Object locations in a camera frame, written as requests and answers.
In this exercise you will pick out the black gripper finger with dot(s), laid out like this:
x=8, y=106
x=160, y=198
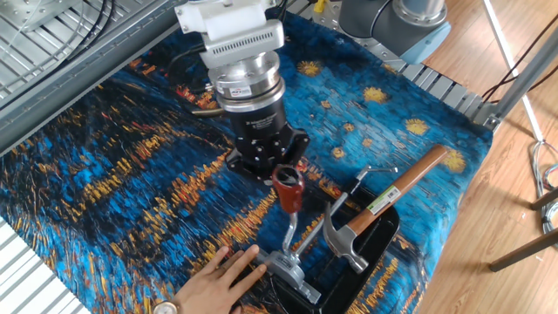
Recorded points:
x=237, y=163
x=298, y=146

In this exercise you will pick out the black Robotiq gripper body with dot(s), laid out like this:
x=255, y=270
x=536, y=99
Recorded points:
x=259, y=126

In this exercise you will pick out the chrome lever with red knob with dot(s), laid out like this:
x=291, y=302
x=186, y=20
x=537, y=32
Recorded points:
x=287, y=192

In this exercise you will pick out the silver grey UR5 robot arm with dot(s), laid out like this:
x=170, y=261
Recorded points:
x=392, y=26

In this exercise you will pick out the person's bare hand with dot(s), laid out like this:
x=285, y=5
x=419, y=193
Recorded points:
x=209, y=292

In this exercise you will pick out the starry night painted tablecloth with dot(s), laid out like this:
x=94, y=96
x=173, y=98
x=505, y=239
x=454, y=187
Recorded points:
x=131, y=174

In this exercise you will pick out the small yellow object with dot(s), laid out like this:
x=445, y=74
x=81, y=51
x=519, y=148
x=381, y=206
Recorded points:
x=319, y=5

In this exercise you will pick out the silver wristwatch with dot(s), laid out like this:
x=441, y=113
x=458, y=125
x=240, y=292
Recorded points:
x=165, y=307

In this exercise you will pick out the thin white rod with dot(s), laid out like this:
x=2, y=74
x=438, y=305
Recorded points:
x=512, y=70

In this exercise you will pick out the brown wooden leg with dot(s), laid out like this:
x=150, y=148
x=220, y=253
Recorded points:
x=547, y=198
x=523, y=250

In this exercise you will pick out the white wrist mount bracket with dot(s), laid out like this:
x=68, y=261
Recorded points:
x=226, y=24

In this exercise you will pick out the grey aluminium frame beam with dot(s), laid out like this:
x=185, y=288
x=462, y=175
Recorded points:
x=109, y=74

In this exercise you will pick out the aluminium frame post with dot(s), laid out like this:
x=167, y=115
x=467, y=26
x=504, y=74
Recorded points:
x=527, y=80

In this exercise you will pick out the silver mount plate pedestal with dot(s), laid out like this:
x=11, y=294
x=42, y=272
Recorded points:
x=35, y=11

